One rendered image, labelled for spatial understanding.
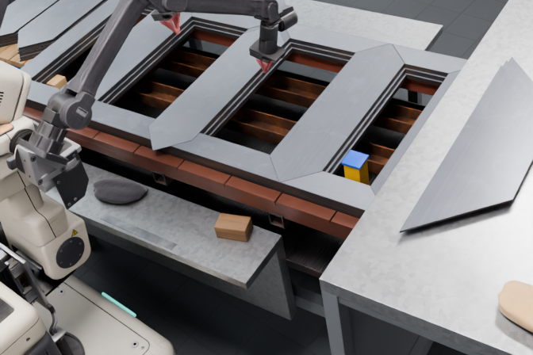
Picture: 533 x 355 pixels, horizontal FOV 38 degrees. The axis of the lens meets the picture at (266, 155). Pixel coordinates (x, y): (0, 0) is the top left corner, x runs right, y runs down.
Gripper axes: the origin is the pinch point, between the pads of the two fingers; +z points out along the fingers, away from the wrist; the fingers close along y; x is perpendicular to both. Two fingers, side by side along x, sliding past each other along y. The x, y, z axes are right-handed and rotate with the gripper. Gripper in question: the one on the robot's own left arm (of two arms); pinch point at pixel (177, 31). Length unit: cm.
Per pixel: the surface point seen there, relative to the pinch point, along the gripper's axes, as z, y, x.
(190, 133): 18.2, -20.1, 31.4
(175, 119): 16.2, -11.3, 27.2
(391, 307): 21, -113, 78
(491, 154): 21, -117, 28
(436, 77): 37, -77, -24
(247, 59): 18.6, -15.5, -9.3
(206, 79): 16.3, -8.6, 5.5
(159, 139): 16.1, -12.4, 37.3
